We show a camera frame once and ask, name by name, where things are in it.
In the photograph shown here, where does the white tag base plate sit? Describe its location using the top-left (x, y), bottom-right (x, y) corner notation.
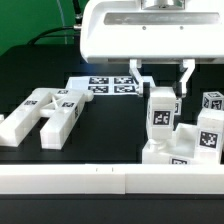
top-left (65, 76), bottom-right (156, 96)

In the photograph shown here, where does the white chair seat part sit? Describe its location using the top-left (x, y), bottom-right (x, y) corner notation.
top-left (141, 122), bottom-right (224, 165)

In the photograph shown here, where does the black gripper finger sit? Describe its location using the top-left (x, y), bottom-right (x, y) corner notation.
top-left (129, 59), bottom-right (144, 96)
top-left (176, 59), bottom-right (195, 97)

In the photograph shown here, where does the white part at left edge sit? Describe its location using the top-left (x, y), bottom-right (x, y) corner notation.
top-left (0, 115), bottom-right (4, 124)

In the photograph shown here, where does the white front fence rail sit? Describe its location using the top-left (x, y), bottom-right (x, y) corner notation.
top-left (0, 164), bottom-right (224, 194)

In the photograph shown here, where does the black cable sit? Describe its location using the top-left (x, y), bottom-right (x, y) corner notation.
top-left (26, 0), bottom-right (88, 46)

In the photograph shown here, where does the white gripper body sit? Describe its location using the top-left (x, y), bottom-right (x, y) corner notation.
top-left (80, 0), bottom-right (224, 64)

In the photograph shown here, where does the white tagged cube nut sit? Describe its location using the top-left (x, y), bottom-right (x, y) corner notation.
top-left (174, 98), bottom-right (182, 115)

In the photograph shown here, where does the white chair back frame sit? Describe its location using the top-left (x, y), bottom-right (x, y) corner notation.
top-left (0, 88), bottom-right (94, 150)

